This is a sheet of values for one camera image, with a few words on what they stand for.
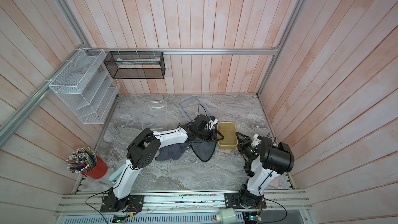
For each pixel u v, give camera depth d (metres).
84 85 0.72
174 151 0.88
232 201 0.73
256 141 0.84
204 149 0.90
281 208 0.65
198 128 0.76
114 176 0.78
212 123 0.85
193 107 1.12
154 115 1.08
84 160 0.70
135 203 0.73
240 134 0.86
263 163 0.53
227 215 0.64
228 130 1.00
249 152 0.80
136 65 1.06
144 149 0.56
